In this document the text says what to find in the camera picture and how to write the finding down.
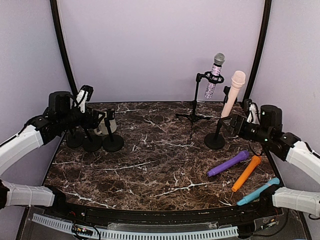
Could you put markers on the cream ceramic mug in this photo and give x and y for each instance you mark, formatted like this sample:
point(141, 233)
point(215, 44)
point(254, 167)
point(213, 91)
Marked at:
point(101, 130)

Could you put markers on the white slotted cable duct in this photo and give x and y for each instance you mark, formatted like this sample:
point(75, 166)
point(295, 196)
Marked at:
point(119, 231)

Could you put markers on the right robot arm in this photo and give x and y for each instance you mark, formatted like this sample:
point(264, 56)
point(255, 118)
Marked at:
point(287, 147)

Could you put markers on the purple toy microphone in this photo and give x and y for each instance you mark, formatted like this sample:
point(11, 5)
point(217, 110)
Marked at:
point(241, 156)

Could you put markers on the black left corner post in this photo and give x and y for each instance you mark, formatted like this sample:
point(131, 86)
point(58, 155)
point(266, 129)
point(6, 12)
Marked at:
point(62, 46)

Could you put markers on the black round-base purple mic stand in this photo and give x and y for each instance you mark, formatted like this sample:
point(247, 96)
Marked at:
point(112, 142)

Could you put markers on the black front frame rail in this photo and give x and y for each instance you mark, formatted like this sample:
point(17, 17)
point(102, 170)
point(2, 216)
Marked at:
point(246, 217)

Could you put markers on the pink toy microphone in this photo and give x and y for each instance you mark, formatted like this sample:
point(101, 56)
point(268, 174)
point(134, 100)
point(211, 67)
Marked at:
point(237, 81)

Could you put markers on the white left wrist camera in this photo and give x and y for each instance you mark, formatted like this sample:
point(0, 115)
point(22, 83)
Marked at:
point(83, 96)

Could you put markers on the black right corner post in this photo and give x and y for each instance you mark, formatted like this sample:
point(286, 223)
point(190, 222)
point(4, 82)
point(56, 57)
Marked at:
point(259, 49)

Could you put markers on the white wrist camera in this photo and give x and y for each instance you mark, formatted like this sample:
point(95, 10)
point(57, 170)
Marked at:
point(252, 112)
point(83, 96)

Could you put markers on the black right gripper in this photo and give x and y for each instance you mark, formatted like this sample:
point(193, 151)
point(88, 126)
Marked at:
point(236, 118)

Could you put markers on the black round-base orange mic stand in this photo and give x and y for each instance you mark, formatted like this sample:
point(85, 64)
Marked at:
point(74, 138)

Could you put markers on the black round-base pink mic stand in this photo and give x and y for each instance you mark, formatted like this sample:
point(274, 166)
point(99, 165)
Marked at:
point(215, 140)

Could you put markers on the silver glitter microphone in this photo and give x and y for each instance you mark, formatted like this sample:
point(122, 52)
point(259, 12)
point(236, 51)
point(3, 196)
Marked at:
point(215, 75)

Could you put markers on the black round-base blue mic stand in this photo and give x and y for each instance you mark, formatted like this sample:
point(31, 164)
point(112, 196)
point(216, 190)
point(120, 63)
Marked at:
point(91, 143)

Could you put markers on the orange toy microphone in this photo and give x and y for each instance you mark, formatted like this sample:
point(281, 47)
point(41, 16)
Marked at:
point(255, 161)

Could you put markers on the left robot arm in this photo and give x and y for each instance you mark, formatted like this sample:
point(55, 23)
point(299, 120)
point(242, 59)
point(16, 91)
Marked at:
point(64, 113)

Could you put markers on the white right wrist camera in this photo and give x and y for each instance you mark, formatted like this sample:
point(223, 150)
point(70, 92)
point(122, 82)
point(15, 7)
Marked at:
point(252, 112)

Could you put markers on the black tripod mic stand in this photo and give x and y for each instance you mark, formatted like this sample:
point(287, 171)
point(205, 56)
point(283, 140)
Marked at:
point(193, 117)

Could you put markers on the black corner post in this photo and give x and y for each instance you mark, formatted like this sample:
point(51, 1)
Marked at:
point(62, 46)
point(259, 49)

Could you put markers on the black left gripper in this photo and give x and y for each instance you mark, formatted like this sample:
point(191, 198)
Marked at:
point(94, 123)

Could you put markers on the blue toy microphone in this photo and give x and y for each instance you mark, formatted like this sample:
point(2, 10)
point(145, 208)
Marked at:
point(256, 194)

